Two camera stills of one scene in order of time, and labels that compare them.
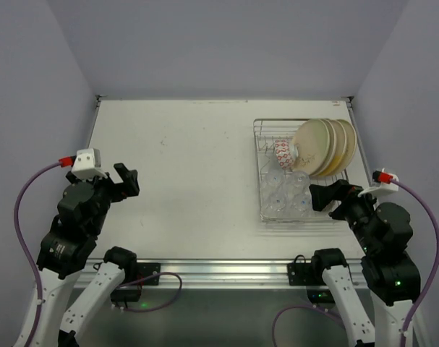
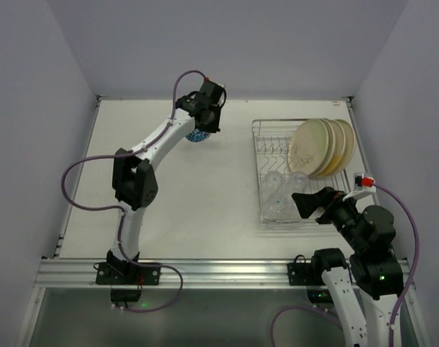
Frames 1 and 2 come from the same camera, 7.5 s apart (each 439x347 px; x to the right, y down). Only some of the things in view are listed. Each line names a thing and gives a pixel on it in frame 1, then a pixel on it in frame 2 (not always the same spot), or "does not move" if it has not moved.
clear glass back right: [301, 181] does not move
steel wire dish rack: [284, 194] does not move
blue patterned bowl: [283, 152] -> [197, 135]
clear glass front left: [274, 204] does not move
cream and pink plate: [317, 145] -> [332, 142]
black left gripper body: [115, 189] -> [212, 123]
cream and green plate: [312, 139] does not move
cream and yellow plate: [340, 150] does not move
